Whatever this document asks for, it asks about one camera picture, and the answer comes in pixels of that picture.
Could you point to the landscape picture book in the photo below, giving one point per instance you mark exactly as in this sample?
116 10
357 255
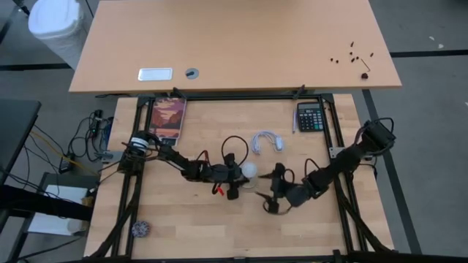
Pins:
168 115

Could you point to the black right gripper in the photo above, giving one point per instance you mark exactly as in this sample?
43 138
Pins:
292 193

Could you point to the white paper sheet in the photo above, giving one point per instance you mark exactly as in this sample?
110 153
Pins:
51 226

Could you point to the black clamp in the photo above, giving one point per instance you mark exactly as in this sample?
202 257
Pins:
299 92
179 93

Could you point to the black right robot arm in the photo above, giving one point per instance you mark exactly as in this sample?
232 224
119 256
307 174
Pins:
347 159

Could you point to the purple pen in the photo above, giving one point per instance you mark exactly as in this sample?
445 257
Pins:
294 120

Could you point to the grey metal stand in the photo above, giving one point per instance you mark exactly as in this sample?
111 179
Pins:
67 178

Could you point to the black calculator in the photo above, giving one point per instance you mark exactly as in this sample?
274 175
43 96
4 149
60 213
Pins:
310 117

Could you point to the black side table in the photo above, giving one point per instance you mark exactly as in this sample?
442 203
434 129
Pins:
14 128

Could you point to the black beam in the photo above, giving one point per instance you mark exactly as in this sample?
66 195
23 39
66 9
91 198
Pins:
36 202

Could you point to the black aluminium frame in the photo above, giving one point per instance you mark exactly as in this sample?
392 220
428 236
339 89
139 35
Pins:
234 98

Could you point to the black allen key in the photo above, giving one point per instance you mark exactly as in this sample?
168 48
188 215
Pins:
365 64

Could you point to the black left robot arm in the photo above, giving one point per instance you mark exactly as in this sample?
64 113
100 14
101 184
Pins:
168 153

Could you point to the white lightbulb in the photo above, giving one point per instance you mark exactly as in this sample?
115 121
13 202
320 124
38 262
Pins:
249 170

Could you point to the silver rectangular desk plate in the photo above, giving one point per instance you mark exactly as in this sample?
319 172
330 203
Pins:
155 74

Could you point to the dark round knob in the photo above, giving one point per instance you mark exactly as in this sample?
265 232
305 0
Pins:
364 76

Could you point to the black power strip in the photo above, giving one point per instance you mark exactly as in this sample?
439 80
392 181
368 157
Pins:
97 122

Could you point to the white trash bin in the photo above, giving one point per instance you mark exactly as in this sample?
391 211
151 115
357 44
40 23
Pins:
55 22

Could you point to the tan wooden desk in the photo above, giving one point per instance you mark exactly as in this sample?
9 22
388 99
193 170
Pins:
237 44

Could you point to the brass lamp socket base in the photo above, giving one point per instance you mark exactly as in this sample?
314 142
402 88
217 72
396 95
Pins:
252 183

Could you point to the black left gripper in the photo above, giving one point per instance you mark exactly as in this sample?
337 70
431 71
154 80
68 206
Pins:
215 173

